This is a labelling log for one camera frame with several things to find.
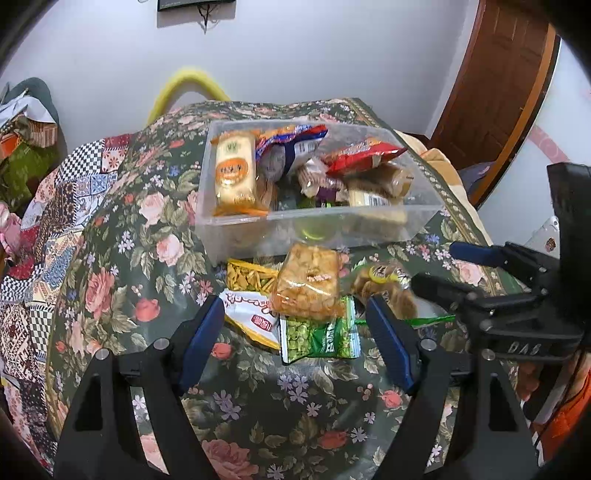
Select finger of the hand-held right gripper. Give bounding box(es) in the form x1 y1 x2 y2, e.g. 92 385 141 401
449 240 560 289
411 272 509 324

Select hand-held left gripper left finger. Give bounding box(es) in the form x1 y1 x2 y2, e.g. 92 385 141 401
54 295 226 480

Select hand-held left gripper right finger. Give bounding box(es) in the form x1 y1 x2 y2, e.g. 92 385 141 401
366 295 539 480

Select brown bread packet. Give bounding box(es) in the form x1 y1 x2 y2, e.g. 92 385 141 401
351 263 419 320

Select white and yellow snack packet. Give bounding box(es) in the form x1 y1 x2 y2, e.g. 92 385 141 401
218 290 282 352

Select green pea snack packet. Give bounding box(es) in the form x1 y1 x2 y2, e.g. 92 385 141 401
280 296 363 365

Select yellow bean snack packet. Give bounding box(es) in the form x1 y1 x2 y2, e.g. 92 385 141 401
225 258 280 294

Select brown biscuit roll packet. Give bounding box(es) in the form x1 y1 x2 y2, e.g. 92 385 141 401
346 164 416 198

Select orange crispy snack packet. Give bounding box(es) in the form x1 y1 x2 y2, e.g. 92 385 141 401
269 243 344 320

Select pale yellow cake tray packet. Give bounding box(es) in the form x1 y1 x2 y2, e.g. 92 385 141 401
346 188 409 224

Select green jelly cup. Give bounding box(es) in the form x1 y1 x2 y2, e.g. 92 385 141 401
298 219 338 243

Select red snack packet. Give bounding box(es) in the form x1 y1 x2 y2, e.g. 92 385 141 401
321 137 409 179

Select clear plastic storage box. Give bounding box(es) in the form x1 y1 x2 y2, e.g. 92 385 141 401
194 115 446 265

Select pink wafer packet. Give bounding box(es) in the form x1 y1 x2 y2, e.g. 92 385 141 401
295 158 334 195

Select orange and white cracker packet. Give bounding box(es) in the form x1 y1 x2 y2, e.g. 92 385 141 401
211 130 270 217

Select grey-brown pastry bag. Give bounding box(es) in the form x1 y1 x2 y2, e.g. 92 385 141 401
257 148 296 208

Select blue and orange snack packet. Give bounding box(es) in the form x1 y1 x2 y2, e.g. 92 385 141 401
255 124 331 180

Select pale yellow duvet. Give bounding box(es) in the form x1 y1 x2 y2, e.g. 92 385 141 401
397 131 462 195

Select person's orange clothing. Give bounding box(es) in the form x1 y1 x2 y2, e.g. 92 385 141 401
515 355 591 464

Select wooden door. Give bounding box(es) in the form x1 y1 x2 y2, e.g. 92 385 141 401
427 0 561 208

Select patchwork quilt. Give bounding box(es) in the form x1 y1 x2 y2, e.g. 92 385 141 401
0 134 134 467

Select pink plush toy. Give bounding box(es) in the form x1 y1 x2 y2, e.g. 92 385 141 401
0 203 23 259

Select yellow foam tube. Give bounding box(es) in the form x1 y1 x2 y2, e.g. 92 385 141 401
147 67 232 125

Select pile of clothes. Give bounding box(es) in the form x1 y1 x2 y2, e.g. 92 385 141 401
0 80 60 208

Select grey-green chair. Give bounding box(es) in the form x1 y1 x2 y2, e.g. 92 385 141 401
9 78 60 125

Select black monitor cable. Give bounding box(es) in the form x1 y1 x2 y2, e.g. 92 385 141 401
196 4 222 34

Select small wall monitor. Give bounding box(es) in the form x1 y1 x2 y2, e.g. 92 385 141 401
157 0 237 13

